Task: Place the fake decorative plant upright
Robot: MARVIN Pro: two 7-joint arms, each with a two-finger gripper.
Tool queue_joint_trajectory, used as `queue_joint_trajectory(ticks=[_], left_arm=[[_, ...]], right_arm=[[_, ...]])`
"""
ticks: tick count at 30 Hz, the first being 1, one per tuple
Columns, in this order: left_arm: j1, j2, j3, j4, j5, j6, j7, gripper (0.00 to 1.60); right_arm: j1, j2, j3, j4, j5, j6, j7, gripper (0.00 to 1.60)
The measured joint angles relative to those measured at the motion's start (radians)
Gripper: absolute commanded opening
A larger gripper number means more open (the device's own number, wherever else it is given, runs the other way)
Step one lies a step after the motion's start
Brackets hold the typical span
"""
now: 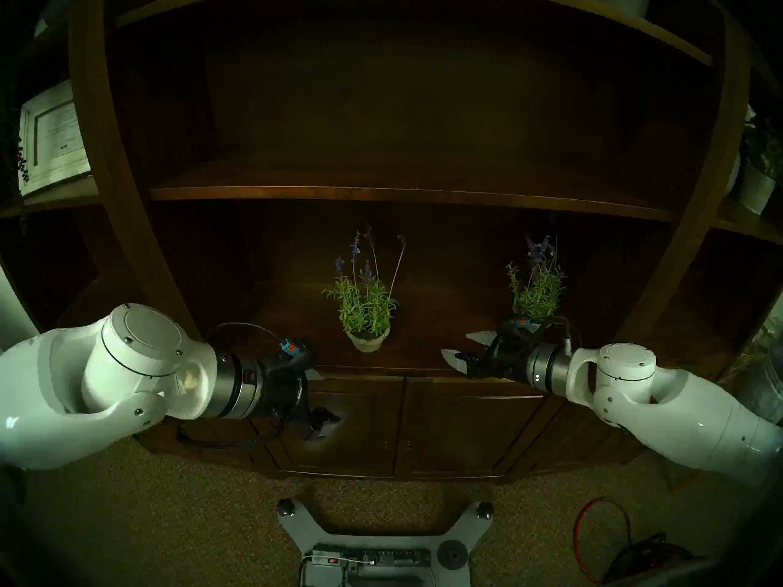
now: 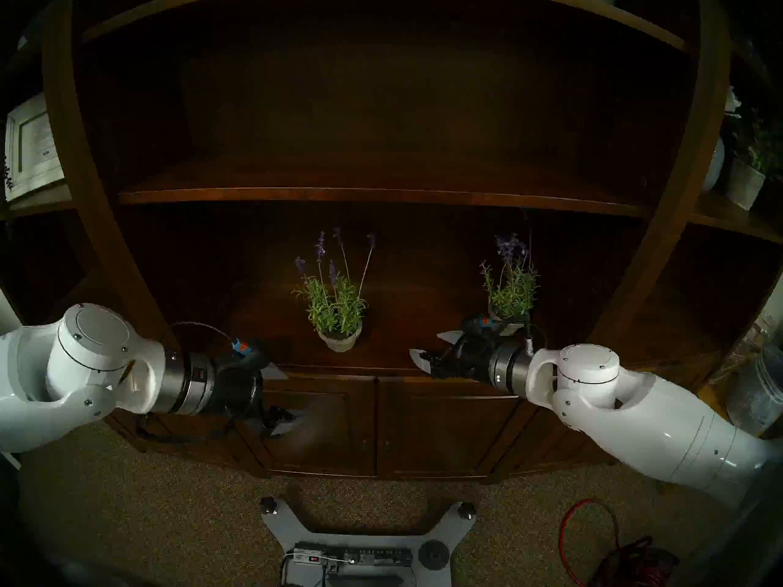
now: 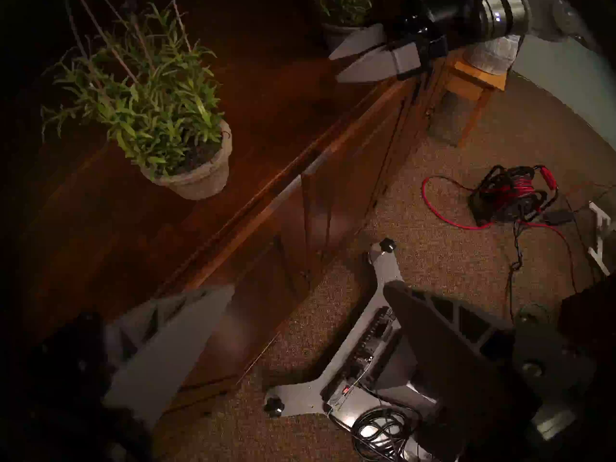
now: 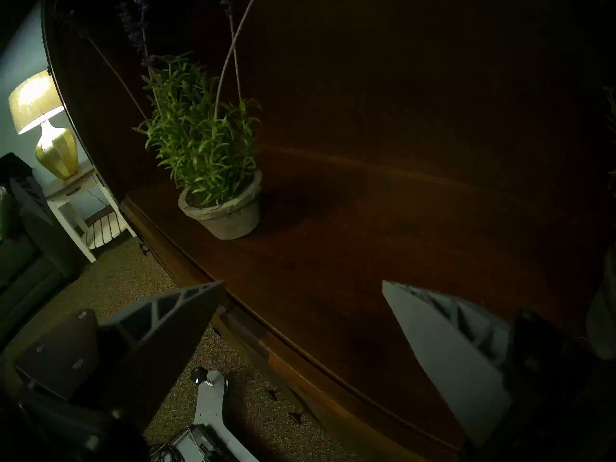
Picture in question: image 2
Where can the clear plastic container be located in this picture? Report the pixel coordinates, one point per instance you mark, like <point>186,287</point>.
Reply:
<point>755,387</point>

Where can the dark hanging bead plant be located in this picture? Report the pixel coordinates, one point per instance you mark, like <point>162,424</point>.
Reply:
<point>6,176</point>

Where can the green plant in white pot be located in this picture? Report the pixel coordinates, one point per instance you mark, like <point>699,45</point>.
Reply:
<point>747,170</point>

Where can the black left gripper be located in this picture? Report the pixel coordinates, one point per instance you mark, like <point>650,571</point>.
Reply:
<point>238,387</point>

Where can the dark wooden bookshelf cabinet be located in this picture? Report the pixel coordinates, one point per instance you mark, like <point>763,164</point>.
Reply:
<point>391,133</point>

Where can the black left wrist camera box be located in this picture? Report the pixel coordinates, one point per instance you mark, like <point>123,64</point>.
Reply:
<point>244,356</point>

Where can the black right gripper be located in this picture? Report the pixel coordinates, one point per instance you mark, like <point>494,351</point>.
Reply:
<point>471,356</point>

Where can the black power strip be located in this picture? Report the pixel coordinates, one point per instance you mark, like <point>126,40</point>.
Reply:
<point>373,557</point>

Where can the black star knob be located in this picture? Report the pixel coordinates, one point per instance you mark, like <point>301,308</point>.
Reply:
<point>267,504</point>
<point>468,508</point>

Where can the fake lavender plant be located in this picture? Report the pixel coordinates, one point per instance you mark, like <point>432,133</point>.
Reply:
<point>511,289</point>
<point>336,310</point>

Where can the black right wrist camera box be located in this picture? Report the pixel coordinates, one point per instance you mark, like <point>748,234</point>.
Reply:
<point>480,326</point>

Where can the white framed certificate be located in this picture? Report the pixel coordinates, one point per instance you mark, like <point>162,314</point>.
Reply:
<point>33,148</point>

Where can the black round rubber bumper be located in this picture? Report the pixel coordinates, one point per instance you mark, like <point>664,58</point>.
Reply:
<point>433,555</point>

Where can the wooden cabinet door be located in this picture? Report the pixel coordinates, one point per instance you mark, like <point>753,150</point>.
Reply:
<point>449,427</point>
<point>324,424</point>

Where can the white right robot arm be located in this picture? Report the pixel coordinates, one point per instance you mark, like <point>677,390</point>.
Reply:
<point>642,408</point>

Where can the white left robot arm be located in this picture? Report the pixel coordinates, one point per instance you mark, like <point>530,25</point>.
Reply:
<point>79,372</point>

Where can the gray robot base plate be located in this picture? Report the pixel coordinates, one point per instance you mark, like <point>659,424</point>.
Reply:
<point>348,540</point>

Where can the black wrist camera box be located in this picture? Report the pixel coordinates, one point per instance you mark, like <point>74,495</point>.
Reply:
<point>244,356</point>
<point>480,326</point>

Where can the small white round vase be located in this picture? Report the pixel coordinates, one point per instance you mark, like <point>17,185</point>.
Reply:
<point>714,164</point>

